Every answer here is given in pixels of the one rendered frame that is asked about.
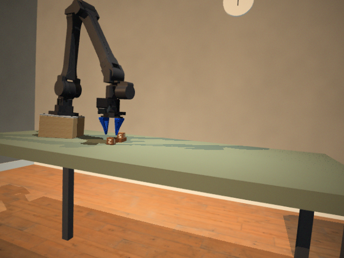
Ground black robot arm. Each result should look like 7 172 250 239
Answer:
48 0 135 116

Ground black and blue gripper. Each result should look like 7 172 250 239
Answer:
99 111 126 135

